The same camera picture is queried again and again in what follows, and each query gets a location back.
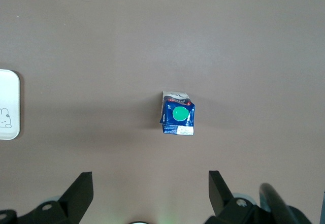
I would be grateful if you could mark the blue milk carton green cap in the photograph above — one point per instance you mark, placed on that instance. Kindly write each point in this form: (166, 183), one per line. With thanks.
(180, 113)

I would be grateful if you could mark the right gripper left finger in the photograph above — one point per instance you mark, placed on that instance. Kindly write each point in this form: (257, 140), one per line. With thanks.
(73, 198)

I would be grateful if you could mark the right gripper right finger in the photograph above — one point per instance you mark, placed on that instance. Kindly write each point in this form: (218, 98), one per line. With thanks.
(223, 203)

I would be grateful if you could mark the cream rabbit print tray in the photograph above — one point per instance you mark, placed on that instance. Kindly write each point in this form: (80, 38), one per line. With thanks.
(8, 94)

